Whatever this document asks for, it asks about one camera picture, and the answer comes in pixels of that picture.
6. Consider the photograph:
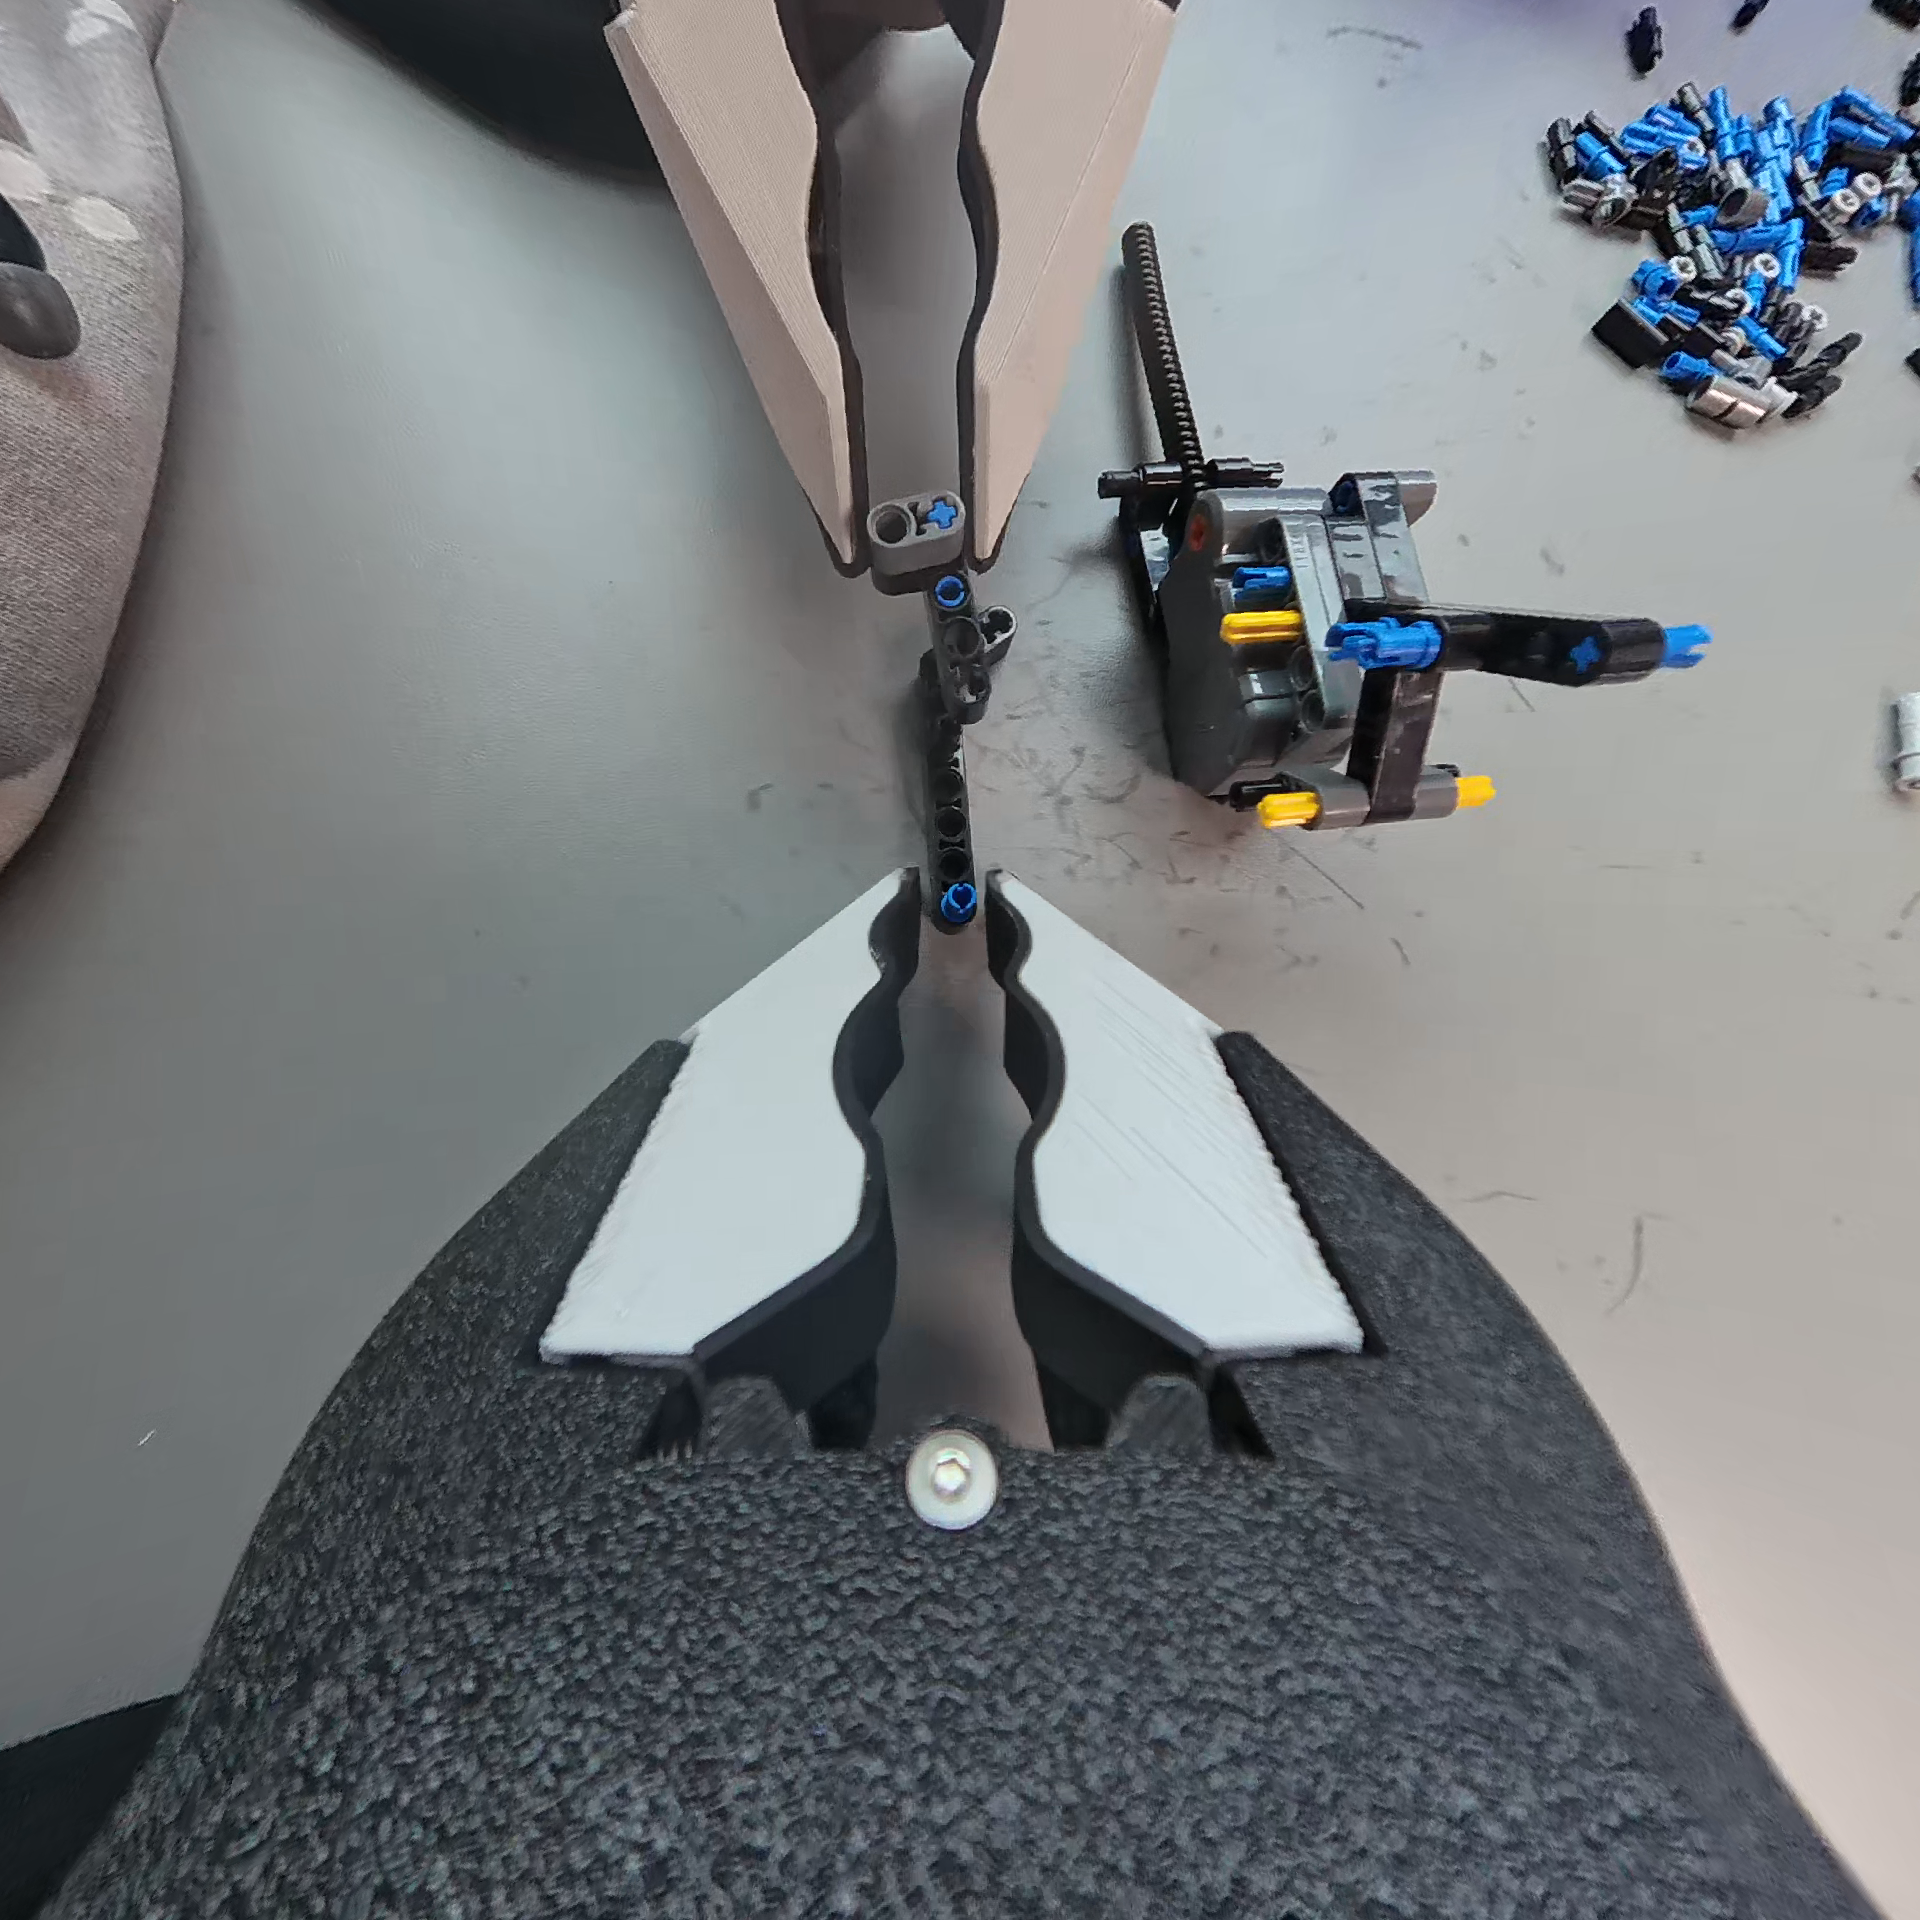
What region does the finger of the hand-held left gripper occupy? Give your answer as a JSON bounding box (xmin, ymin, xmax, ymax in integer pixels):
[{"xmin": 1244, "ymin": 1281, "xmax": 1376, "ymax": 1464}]
[
  {"xmin": 604, "ymin": 0, "xmax": 880, "ymax": 585},
  {"xmin": 959, "ymin": 0, "xmax": 1183, "ymax": 570}
]

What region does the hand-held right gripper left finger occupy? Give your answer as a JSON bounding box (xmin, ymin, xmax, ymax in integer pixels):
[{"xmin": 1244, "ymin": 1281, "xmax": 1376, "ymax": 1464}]
[{"xmin": 538, "ymin": 866, "xmax": 921, "ymax": 1373}]

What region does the pile of blue black pins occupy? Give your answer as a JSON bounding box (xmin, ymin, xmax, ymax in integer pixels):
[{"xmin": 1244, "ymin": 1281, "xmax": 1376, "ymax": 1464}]
[{"xmin": 1544, "ymin": 82, "xmax": 1920, "ymax": 442}]

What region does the long black toy beam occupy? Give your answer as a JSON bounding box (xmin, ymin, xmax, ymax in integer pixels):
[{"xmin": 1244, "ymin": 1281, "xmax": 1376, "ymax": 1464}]
[{"xmin": 918, "ymin": 570, "xmax": 1017, "ymax": 938}]

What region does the grey toy brick assembly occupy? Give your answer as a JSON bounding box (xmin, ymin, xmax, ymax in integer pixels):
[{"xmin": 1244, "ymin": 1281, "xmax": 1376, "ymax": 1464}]
[{"xmin": 1099, "ymin": 222, "xmax": 1714, "ymax": 837}]

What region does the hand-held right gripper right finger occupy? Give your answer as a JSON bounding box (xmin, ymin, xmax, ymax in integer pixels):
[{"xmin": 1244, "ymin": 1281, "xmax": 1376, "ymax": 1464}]
[{"xmin": 979, "ymin": 866, "xmax": 1370, "ymax": 1368}]

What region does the small grey toy beam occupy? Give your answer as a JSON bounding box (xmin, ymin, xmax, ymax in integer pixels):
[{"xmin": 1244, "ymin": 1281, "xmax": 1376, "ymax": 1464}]
[{"xmin": 865, "ymin": 489, "xmax": 971, "ymax": 587}]

